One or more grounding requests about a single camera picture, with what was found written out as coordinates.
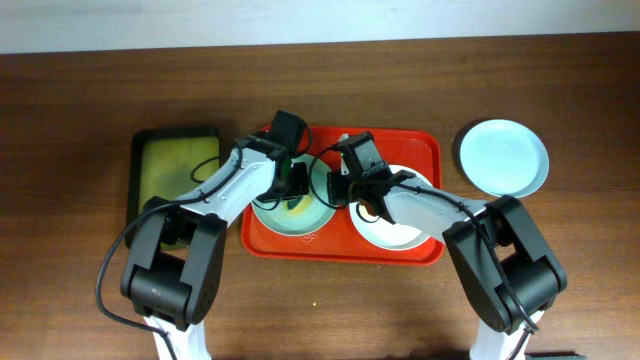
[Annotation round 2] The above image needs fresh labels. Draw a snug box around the yellow green scrub sponge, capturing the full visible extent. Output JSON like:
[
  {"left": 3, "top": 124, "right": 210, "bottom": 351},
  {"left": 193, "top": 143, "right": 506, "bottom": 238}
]
[{"left": 287, "top": 195, "right": 313, "bottom": 215}]

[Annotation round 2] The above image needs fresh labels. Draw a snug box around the mint green plate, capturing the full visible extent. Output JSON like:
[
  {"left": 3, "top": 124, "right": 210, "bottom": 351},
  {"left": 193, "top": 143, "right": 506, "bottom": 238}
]
[{"left": 251, "top": 160, "right": 335, "bottom": 236}]

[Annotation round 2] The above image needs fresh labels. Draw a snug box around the cream white plate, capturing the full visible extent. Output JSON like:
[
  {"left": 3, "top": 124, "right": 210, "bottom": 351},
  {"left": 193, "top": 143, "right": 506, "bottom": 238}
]
[{"left": 348, "top": 163, "right": 437, "bottom": 251}]

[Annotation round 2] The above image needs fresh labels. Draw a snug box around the light blue plate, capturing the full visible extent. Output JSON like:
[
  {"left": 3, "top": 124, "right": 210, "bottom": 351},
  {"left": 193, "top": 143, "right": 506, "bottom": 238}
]
[{"left": 458, "top": 119, "right": 550, "bottom": 198}]

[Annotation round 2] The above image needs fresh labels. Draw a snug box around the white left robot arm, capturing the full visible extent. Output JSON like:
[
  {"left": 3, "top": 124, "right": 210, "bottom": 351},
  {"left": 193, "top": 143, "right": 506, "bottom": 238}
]
[{"left": 120, "top": 132, "right": 301, "bottom": 359}]

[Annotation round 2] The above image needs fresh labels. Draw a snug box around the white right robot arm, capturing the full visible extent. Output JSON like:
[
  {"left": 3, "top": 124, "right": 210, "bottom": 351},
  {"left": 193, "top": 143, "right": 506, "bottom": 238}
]
[{"left": 327, "top": 170, "right": 568, "bottom": 359}]

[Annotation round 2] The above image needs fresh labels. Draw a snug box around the red plastic tray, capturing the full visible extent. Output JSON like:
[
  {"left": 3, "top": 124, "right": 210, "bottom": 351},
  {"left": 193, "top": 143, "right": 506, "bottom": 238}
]
[{"left": 241, "top": 128, "right": 445, "bottom": 266}]

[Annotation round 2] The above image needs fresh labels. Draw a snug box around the black tray with yellow liquid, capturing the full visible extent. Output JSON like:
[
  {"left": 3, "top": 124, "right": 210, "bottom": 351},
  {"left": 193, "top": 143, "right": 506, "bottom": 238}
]
[{"left": 126, "top": 126, "right": 220, "bottom": 223}]

